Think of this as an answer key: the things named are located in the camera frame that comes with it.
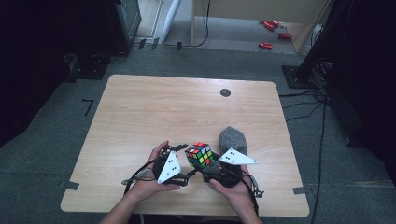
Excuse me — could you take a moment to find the dark curtain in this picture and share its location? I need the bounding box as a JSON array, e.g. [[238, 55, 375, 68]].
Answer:
[[298, 0, 396, 181], [0, 0, 125, 148]]

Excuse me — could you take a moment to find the left hand-held gripper cable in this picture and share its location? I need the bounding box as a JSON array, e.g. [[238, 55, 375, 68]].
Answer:
[[120, 158, 157, 196]]

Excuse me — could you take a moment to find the multicoloured puzzle cube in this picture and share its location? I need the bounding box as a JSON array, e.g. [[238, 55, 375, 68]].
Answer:
[[184, 141, 215, 169]]

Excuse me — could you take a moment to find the grey fuzzy sock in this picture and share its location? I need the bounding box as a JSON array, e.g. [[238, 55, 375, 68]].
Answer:
[[218, 125, 249, 157]]

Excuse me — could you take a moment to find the hanging black cable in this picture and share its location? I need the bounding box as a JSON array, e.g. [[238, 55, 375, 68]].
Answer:
[[198, 0, 211, 49]]

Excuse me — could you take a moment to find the coiled cable bundle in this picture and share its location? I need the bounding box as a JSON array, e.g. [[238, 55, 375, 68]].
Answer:
[[309, 60, 334, 89]]

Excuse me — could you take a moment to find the right hand-held gripper cable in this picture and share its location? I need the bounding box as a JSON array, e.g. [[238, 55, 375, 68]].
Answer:
[[241, 169, 265, 218]]

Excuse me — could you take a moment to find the looped black floor cable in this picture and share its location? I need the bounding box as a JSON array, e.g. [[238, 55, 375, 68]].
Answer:
[[91, 50, 128, 65]]

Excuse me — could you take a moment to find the black angled floor tape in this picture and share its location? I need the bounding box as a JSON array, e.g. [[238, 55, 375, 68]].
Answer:
[[81, 98, 95, 118]]

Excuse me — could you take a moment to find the person's right hand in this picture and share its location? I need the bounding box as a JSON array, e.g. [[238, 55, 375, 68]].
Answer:
[[208, 165, 257, 216]]

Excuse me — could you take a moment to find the white panel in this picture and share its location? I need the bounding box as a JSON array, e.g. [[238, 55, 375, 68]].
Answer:
[[160, 0, 183, 43]]

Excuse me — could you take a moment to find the person's left hand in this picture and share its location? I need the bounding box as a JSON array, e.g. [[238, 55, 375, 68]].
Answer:
[[127, 139, 181, 204]]

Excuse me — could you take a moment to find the hand-held gripper cable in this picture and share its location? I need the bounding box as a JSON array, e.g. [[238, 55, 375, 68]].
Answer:
[[120, 158, 157, 196], [241, 169, 265, 218]]

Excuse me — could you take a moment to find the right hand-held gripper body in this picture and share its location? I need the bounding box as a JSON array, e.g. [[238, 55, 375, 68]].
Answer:
[[202, 147, 259, 189]]

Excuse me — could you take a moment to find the dark cabinet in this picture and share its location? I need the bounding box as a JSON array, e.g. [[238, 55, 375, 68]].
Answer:
[[104, 0, 143, 56]]

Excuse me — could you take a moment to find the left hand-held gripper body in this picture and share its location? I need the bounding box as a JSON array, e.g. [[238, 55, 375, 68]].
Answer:
[[152, 146, 185, 188]]

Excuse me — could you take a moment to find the long black floor cable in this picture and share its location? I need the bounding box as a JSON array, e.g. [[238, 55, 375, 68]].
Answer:
[[310, 102, 328, 224]]

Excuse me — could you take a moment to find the black floor plate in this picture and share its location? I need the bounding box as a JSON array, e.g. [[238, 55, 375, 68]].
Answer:
[[66, 53, 108, 81]]

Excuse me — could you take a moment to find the black stand base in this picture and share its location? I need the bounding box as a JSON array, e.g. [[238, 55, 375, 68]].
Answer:
[[281, 63, 318, 91]]

